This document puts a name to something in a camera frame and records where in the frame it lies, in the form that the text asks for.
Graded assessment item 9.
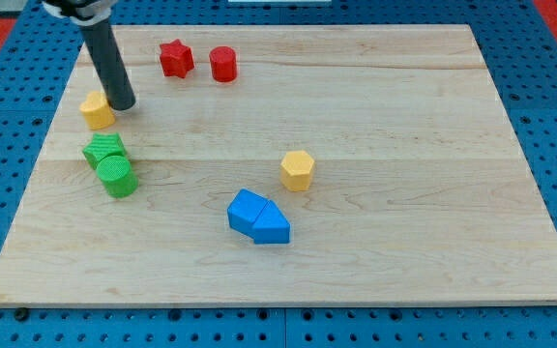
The white and black rod mount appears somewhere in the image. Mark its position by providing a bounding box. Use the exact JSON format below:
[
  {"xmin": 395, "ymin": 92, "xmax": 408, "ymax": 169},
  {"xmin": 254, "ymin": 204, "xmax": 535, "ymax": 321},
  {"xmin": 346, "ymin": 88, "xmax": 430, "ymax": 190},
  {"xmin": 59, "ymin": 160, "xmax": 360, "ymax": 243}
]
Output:
[{"xmin": 42, "ymin": 0, "xmax": 117, "ymax": 26}]

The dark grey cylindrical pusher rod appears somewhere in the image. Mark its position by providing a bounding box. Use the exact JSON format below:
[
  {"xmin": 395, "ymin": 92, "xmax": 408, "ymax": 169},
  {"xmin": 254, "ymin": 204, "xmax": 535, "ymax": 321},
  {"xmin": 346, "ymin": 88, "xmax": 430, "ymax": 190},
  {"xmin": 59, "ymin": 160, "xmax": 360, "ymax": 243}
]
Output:
[{"xmin": 80, "ymin": 18, "xmax": 136, "ymax": 111}]

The yellow heart block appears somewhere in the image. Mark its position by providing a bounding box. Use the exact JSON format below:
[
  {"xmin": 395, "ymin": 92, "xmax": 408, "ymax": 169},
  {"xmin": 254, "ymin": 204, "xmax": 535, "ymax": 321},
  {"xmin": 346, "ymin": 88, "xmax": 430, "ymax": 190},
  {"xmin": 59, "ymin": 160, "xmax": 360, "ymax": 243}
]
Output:
[{"xmin": 79, "ymin": 91, "xmax": 115, "ymax": 131}]

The blue cube block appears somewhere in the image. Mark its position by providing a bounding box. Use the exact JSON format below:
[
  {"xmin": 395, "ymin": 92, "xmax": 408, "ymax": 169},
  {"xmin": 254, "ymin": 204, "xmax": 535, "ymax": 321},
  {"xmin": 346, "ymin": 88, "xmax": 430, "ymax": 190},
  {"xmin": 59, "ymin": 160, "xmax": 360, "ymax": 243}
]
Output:
[{"xmin": 227, "ymin": 188, "xmax": 269, "ymax": 238}]

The red star block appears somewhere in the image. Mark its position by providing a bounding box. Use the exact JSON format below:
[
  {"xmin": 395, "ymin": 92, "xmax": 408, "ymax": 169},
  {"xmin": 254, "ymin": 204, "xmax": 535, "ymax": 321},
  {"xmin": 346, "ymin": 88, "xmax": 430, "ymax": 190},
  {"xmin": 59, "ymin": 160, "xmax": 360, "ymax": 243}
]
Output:
[{"xmin": 159, "ymin": 39, "xmax": 194, "ymax": 78}]

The green star block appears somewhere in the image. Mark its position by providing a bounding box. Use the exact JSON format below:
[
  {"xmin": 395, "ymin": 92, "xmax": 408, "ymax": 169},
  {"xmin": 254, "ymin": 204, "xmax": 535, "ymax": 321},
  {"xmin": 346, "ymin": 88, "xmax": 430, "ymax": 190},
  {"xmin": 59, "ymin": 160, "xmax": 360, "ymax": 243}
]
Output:
[{"xmin": 82, "ymin": 132, "xmax": 127, "ymax": 170}]

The red cylinder block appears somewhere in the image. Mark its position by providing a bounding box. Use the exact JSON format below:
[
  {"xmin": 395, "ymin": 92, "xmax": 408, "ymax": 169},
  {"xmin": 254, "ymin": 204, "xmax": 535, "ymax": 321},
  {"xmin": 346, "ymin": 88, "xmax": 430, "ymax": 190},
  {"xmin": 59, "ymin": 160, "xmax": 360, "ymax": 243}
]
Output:
[{"xmin": 209, "ymin": 46, "xmax": 238, "ymax": 82}]

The green cylinder block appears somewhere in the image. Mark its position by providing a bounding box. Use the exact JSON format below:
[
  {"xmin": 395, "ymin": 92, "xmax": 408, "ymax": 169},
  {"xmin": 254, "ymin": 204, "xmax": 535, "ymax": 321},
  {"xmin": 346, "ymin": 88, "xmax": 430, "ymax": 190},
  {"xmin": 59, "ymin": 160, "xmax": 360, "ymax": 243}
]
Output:
[{"xmin": 96, "ymin": 156, "xmax": 138, "ymax": 198}]

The light wooden board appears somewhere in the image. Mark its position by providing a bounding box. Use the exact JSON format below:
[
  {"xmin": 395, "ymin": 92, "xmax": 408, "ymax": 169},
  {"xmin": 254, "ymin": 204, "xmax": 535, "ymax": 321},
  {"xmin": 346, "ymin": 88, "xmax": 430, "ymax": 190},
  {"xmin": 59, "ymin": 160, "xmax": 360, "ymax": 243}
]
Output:
[{"xmin": 0, "ymin": 24, "xmax": 557, "ymax": 308}]

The yellow hexagon block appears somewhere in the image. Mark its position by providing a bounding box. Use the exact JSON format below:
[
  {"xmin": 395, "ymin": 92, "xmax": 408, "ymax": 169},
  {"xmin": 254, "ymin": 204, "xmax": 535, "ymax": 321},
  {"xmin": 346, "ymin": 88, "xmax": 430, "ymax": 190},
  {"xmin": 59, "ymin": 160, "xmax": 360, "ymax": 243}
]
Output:
[{"xmin": 279, "ymin": 150, "xmax": 315, "ymax": 191}]

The blue triangle block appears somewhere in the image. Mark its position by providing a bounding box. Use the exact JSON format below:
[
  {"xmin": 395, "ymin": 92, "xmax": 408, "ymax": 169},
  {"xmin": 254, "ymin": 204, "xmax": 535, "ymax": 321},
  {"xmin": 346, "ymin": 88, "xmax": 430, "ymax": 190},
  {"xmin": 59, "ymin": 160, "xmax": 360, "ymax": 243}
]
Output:
[{"xmin": 252, "ymin": 200, "xmax": 291, "ymax": 245}]

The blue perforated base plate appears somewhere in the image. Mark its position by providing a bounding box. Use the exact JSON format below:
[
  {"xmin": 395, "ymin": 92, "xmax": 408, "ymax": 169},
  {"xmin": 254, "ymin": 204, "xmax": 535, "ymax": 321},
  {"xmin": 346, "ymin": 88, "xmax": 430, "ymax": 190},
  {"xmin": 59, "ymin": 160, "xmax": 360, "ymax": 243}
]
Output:
[{"xmin": 0, "ymin": 0, "xmax": 557, "ymax": 347}]

